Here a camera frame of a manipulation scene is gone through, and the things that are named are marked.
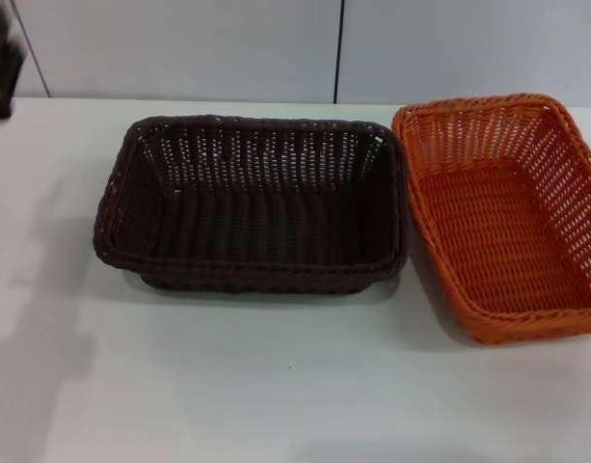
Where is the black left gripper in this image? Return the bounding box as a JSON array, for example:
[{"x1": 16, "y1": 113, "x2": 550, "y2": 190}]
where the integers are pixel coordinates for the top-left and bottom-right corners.
[{"x1": 0, "y1": 7, "x2": 26, "y2": 124}]

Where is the dark brown woven basket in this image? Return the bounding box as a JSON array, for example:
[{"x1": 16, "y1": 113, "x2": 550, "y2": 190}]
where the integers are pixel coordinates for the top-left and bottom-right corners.
[{"x1": 93, "y1": 113, "x2": 411, "y2": 296}]

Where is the orange woven basket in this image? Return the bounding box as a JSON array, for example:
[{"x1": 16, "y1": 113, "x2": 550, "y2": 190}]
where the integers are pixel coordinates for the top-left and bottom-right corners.
[{"x1": 390, "y1": 93, "x2": 591, "y2": 346}]

